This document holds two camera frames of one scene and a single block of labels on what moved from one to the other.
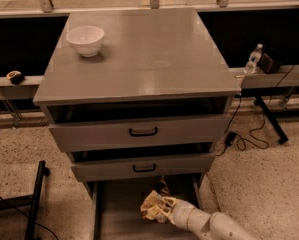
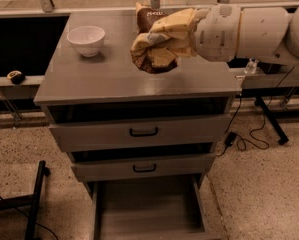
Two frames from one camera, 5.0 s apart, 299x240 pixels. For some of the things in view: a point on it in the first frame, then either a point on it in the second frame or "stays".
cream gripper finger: x=170 y=202 → x=181 y=23
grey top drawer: x=139 y=133 stays
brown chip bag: x=150 y=205 → x=146 y=17
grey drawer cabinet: x=136 y=96 stays
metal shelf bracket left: x=14 y=116 stays
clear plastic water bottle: x=252 y=62 stays
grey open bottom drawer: x=117 y=214 stays
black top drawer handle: x=136 y=134 stays
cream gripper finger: x=165 y=211 → x=163 y=50
